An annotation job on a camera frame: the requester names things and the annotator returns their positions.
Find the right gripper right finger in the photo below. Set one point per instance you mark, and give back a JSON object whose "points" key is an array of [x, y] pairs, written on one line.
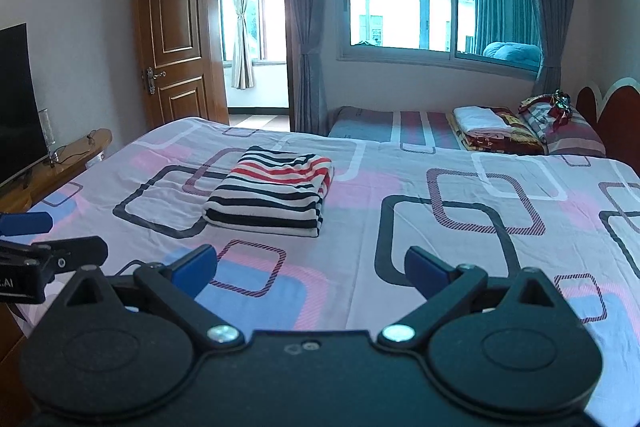
{"points": [[503, 346]]}

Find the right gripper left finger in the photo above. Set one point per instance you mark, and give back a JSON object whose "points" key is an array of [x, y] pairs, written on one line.
{"points": [[110, 346]]}

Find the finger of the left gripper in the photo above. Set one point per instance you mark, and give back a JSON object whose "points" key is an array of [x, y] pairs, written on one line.
{"points": [[46, 259], [28, 223]]}

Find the black white red striped sweater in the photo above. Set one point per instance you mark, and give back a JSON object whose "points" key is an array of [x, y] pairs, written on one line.
{"points": [[272, 192]]}

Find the black television screen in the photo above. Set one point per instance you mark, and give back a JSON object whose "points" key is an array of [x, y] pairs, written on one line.
{"points": [[22, 140]]}

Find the wooden tv cabinet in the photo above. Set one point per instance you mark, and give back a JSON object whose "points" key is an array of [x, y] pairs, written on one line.
{"points": [[45, 178]]}

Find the red yellow folded blanket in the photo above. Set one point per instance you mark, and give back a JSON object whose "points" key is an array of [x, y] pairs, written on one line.
{"points": [[519, 141]]}

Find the checkered maroon pillow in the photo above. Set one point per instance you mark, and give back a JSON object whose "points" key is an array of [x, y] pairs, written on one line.
{"points": [[577, 137]]}

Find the striped grey maroon small bed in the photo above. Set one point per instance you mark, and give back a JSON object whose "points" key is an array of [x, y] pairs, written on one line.
{"points": [[421, 129]]}

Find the white folded cloth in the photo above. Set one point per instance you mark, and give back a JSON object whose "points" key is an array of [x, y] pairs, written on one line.
{"points": [[479, 120]]}

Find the brown wooden door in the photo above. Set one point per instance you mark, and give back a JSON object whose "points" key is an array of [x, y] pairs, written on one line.
{"points": [[181, 37]]}

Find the colourful item on pillow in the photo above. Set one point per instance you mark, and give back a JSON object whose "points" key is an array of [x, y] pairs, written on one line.
{"points": [[560, 107]]}

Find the red heart-shaped headboard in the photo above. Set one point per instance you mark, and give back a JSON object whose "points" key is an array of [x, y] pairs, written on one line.
{"points": [[615, 116]]}

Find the white curtain in next room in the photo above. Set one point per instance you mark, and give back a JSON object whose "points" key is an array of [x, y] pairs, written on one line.
{"points": [[242, 68]]}

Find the teal cushion on windowsill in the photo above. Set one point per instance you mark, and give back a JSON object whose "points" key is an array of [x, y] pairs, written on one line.
{"points": [[516, 54]]}

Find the grey curtain left of window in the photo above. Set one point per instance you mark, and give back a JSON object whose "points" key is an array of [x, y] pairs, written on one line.
{"points": [[307, 22]]}

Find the metal door handle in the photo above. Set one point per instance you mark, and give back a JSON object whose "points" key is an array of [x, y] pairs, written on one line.
{"points": [[149, 77]]}

